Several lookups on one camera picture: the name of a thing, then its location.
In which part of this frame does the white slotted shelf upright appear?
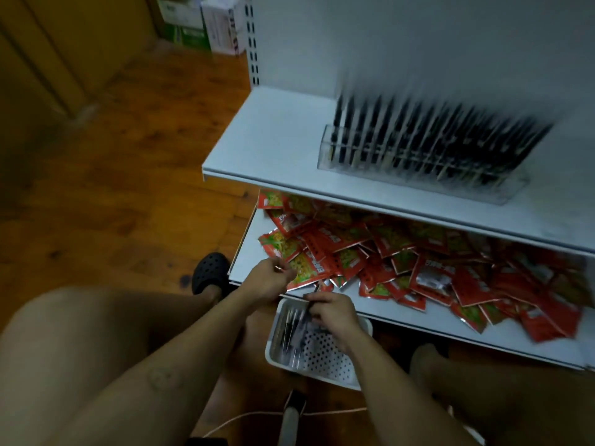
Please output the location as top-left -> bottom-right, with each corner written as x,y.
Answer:
242,0 -> 262,87

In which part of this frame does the white metal shelf board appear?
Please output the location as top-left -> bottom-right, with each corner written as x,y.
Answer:
202,85 -> 595,255
227,204 -> 595,372

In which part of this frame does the row of black pens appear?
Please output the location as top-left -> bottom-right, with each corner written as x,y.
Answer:
331,90 -> 554,186

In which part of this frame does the person's left forearm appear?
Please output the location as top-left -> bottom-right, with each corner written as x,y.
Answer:
46,284 -> 261,446

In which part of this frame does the person's right leg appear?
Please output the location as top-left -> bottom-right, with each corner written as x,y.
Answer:
409,343 -> 595,446

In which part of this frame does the clear acrylic pen rack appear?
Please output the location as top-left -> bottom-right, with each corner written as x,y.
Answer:
317,124 -> 531,206

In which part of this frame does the pile of red snack packets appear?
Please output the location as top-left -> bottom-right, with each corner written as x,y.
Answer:
257,189 -> 593,343

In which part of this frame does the person's leg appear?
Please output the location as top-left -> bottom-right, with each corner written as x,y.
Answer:
0,284 -> 228,446
409,343 -> 595,446

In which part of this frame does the person's left leg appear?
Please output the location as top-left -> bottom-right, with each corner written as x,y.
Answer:
0,284 -> 228,446

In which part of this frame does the black perforated clog shoe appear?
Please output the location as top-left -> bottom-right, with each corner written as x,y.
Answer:
191,252 -> 232,296

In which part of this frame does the white and black handheld device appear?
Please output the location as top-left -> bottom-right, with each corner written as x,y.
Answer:
277,390 -> 308,446

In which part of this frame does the white perforated plastic basket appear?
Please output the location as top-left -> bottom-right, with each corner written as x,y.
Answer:
264,297 -> 374,391

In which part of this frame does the white shelf back panel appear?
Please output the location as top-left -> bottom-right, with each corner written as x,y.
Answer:
253,0 -> 595,130

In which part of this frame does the person's right forearm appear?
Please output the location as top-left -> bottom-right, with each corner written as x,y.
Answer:
346,332 -> 470,446

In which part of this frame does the green and white cardboard box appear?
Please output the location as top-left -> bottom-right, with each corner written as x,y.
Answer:
156,0 -> 211,50

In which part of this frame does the bundle of black pens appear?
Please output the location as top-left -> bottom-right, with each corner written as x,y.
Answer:
278,295 -> 321,369

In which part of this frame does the white cable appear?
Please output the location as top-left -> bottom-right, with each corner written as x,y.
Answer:
202,406 -> 369,438

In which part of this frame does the person's right hand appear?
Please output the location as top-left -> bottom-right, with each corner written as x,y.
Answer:
304,292 -> 369,354

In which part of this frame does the person's left hand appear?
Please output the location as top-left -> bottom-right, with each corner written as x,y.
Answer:
242,257 -> 298,305

